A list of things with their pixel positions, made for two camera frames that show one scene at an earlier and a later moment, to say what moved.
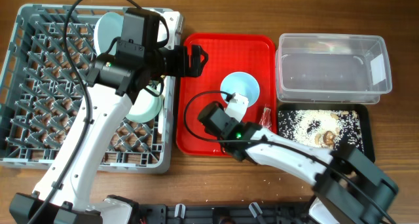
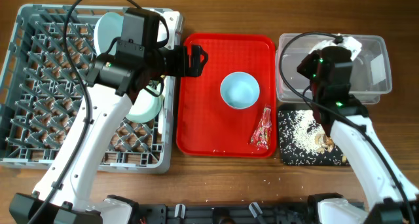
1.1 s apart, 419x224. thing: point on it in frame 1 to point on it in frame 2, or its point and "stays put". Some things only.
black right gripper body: x=224 y=143 to x=309 y=67
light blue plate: x=109 y=27 stays put
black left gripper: x=181 y=68 stays put
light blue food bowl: x=243 y=83 stays put
